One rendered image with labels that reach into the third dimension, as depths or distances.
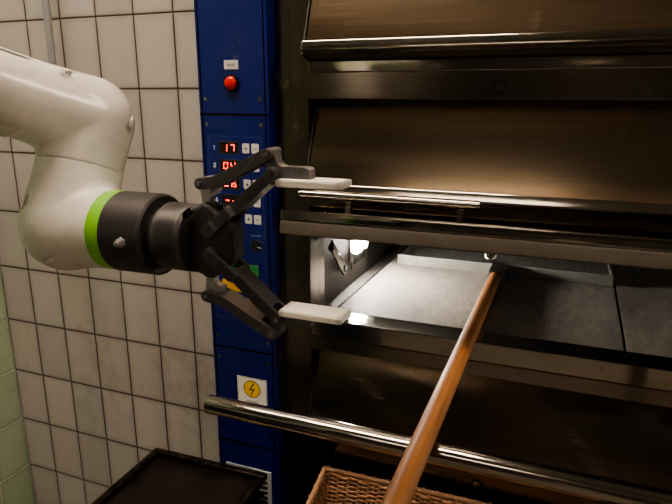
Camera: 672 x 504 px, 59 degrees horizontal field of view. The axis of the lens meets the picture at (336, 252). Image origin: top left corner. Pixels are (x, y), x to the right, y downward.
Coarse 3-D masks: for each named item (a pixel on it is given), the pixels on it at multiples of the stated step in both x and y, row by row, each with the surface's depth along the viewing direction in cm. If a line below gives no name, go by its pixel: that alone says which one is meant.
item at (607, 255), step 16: (288, 224) 107; (304, 224) 106; (320, 224) 105; (368, 240) 102; (384, 240) 101; (400, 240) 100; (416, 240) 99; (432, 240) 98; (448, 240) 97; (464, 240) 96; (480, 240) 95; (496, 240) 94; (512, 240) 93; (528, 256) 93; (544, 256) 92; (560, 256) 91; (576, 256) 90; (592, 256) 89; (608, 256) 89; (624, 256) 88; (640, 256) 87; (656, 256) 86
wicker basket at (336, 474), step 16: (320, 480) 128; (336, 480) 130; (352, 480) 128; (368, 480) 127; (384, 480) 126; (320, 496) 128; (336, 496) 130; (352, 496) 128; (368, 496) 127; (432, 496) 123; (448, 496) 121
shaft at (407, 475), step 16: (496, 272) 148; (496, 288) 140; (480, 304) 126; (480, 320) 119; (464, 336) 110; (464, 352) 104; (448, 368) 97; (464, 368) 101; (448, 384) 92; (432, 400) 88; (448, 400) 89; (432, 416) 83; (416, 432) 80; (432, 432) 80; (416, 448) 76; (400, 464) 73; (416, 464) 73; (400, 480) 70; (416, 480) 71; (384, 496) 68; (400, 496) 67
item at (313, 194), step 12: (300, 192) 110; (312, 192) 109; (324, 192) 109; (336, 192) 108; (348, 192) 107; (348, 204) 107; (396, 204) 104; (408, 204) 103; (420, 204) 102; (432, 204) 101; (444, 204) 101; (456, 204) 100; (468, 204) 99; (480, 204) 100
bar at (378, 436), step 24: (216, 408) 94; (240, 408) 92; (264, 408) 92; (312, 432) 88; (336, 432) 87; (360, 432) 86; (384, 432) 85; (432, 456) 82; (456, 456) 80; (480, 456) 80; (504, 456) 80; (528, 480) 77; (552, 480) 76; (576, 480) 75; (600, 480) 75
